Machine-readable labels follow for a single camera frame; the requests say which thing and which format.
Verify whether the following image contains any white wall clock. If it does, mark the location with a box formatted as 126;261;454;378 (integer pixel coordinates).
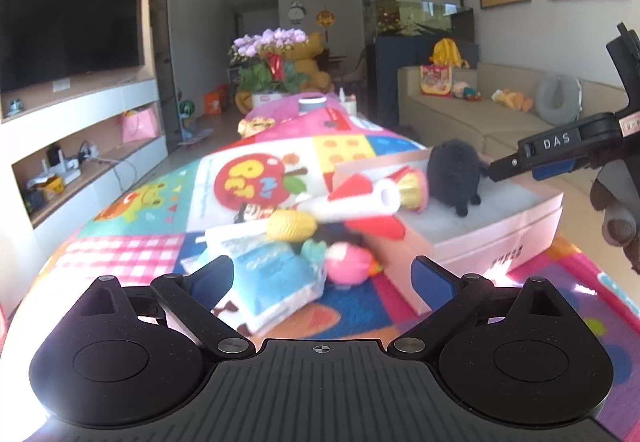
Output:
288;2;307;25

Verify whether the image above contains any pink cardboard gift box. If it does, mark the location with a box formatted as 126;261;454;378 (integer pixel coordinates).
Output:
363;174;563;314

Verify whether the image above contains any pink gift bag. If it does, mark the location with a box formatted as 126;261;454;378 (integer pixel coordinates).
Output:
119;106;160;144

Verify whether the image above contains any colourful gift bag on sofa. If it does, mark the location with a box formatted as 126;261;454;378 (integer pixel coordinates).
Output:
420;65;452;98

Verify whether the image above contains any red and white foam rocket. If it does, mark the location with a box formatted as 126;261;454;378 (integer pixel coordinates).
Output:
294;166;428;240

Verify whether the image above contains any black flat screen television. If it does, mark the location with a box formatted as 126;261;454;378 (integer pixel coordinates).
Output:
1;0;143;92

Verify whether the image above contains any glass fish tank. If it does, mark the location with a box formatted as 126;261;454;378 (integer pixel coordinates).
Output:
362;0;475;42

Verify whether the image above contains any white tissue holder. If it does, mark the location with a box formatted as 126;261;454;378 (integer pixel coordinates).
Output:
338;88;358;116

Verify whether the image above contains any yellow duck plush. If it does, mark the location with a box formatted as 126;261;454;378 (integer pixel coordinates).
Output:
491;90;534;113

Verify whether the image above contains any blue and white tissue pack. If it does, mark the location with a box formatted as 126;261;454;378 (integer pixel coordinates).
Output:
205;228;326;335

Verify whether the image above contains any white tv cabinet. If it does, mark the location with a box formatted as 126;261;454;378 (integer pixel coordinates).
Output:
1;79;168;280

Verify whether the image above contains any small doll plush on sofa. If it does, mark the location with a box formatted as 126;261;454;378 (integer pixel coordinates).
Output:
451;81;482;102

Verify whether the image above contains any grey neck pillow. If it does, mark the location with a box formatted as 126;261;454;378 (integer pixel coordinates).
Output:
534;72;582;127

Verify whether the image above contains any pink strawberry bear toy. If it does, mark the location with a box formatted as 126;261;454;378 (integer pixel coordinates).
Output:
300;240;383;287

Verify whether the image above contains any colourful cartoon play mat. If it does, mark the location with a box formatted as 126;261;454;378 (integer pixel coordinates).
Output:
1;103;639;441

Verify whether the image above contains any yellow plastic corn toy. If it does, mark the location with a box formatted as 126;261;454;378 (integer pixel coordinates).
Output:
266;209;318;243

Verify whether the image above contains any pink orchid flower pot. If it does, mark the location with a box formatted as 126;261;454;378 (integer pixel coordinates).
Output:
229;28;310;115

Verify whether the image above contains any black plush cat toy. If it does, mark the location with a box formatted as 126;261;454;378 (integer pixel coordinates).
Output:
426;139;488;218

